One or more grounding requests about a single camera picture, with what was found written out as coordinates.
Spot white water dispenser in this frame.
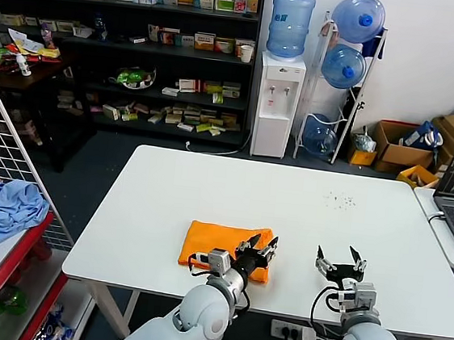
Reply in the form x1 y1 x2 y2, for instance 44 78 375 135
250 50 308 161

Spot white floor cable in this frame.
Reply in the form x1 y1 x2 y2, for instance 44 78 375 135
184 124 254 159

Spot red white medicine box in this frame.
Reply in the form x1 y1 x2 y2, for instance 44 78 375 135
177 78 201 94

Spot pale green medicine box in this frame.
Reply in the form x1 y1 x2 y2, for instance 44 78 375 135
220 82 242 100

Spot blue bag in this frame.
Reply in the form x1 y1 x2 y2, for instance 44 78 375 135
401 118 446 153

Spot small white bottle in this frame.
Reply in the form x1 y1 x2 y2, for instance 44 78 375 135
13 53 34 77

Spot open cardboard box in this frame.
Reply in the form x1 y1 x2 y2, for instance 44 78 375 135
368 119 439 179

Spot light blue cloth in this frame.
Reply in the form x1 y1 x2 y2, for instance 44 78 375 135
0 177 53 256

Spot dark wooden table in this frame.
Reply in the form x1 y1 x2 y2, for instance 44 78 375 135
0 42 101 177

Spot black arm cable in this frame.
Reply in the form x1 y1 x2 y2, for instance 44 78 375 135
307 283 346 338
185 253 213 279

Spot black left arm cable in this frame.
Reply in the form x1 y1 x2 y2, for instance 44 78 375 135
185 253 213 279

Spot purple drink bottle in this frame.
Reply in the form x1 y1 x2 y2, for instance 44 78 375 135
39 22 60 51

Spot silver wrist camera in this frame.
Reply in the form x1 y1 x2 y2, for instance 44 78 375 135
193 246 232 279
335 279 380 317

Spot bowl with green packets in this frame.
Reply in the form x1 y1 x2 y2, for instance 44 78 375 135
107 62 158 93

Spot small yellow box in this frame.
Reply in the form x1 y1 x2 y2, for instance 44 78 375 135
347 132 379 169

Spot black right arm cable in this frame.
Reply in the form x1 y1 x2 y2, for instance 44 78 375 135
307 283 346 338

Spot yellow plastic crate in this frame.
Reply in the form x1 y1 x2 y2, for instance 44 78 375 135
394 162 441 191

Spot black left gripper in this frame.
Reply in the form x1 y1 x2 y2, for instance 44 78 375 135
233 231 281 275

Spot white metal jug rack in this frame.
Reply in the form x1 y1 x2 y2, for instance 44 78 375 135
292 8 391 170

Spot orange t-shirt with white print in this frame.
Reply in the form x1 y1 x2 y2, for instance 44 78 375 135
175 218 277 286

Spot yellow paper packets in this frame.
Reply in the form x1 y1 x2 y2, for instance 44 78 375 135
4 27 64 61

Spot dark blue bottle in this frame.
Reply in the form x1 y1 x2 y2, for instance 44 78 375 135
91 11 110 42

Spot black shelf unit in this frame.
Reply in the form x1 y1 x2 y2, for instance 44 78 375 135
0 0 267 149

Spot large white table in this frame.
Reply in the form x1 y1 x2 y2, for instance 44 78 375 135
57 136 454 340

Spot blue upright water jug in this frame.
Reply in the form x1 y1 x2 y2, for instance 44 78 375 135
264 0 317 63

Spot orange white medicine box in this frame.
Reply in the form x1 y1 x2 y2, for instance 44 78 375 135
192 31 218 52

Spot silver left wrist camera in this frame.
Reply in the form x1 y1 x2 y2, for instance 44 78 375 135
193 246 232 279

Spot black tripod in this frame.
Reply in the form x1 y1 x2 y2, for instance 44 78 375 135
337 96 367 137

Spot small white side table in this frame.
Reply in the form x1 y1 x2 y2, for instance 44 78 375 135
405 185 454 270

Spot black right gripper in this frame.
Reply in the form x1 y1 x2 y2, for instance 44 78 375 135
312 241 370 292

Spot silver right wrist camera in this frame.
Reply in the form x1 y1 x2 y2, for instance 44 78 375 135
335 279 380 317

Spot green bottles under cart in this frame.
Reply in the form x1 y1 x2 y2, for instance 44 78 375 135
0 283 30 317

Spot red white cart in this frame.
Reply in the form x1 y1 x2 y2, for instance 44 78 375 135
0 205 77 340

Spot white paper cup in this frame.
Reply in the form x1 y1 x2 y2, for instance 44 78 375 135
238 44 254 65

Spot white power strip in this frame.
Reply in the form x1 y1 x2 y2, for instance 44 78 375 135
267 318 319 340

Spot blue white package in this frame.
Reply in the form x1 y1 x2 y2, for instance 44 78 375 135
36 300 77 340

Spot green white medicine box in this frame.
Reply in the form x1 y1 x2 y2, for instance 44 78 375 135
213 0 236 14

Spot white wire grid panel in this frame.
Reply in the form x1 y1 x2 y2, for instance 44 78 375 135
0 54 95 253

